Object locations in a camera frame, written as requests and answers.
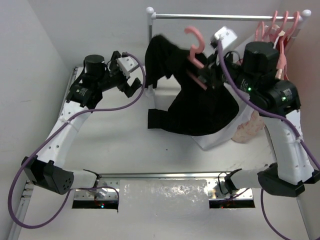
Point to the black shirt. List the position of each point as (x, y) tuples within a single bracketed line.
[(199, 114)]

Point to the white foil cover sheet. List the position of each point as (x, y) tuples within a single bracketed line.
[(163, 197)]

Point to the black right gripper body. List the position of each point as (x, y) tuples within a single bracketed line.
[(239, 78)]

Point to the white shirt on hanger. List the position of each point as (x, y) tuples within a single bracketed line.
[(209, 141)]

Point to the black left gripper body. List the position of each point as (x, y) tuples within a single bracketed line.
[(122, 81)]

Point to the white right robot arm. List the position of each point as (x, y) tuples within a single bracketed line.
[(255, 82)]

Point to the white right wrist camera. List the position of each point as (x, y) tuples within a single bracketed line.
[(226, 36)]

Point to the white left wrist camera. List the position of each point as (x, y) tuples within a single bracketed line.
[(126, 65)]

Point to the pink floral garment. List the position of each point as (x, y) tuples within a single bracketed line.
[(247, 130)]

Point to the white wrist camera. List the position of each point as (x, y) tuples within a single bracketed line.
[(226, 36), (126, 65)]

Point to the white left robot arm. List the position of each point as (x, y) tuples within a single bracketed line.
[(45, 168)]

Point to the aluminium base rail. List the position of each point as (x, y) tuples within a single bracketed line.
[(117, 145)]

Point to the white metal clothes rack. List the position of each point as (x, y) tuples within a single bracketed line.
[(164, 59)]

